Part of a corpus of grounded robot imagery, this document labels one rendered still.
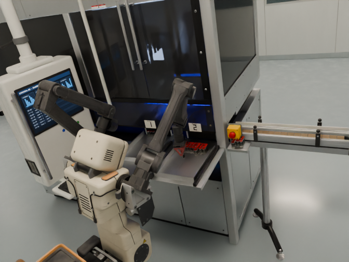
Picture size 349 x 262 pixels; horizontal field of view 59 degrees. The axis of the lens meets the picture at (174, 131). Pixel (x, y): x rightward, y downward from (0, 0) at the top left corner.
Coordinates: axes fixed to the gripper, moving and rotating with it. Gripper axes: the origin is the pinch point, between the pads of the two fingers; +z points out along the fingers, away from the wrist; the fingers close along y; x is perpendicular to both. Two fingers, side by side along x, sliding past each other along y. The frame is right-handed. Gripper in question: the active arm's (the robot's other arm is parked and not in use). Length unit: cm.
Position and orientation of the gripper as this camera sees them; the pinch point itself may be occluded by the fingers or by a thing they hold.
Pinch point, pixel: (182, 153)
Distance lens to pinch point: 192.0
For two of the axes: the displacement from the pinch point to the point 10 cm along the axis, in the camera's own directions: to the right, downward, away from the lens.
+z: 1.7, 8.7, 4.7
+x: -9.6, 0.5, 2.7
